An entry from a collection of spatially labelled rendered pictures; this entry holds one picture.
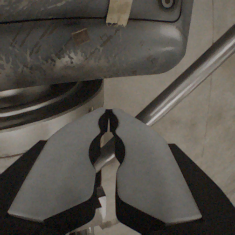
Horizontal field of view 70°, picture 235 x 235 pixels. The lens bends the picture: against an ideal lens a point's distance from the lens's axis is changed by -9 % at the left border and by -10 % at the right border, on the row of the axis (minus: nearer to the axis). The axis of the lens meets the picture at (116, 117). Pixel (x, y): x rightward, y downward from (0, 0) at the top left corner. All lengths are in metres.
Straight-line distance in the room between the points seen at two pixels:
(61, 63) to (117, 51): 0.05
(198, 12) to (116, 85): 1.04
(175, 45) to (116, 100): 1.51
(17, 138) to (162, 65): 0.18
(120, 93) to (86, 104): 1.44
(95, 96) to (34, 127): 0.10
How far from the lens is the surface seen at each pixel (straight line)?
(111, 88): 1.62
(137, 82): 1.71
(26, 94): 0.25
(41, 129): 0.21
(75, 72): 0.18
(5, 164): 0.24
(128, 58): 0.18
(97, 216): 0.93
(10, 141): 0.22
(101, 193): 0.90
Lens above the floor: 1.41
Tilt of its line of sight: 52 degrees down
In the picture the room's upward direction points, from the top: 144 degrees clockwise
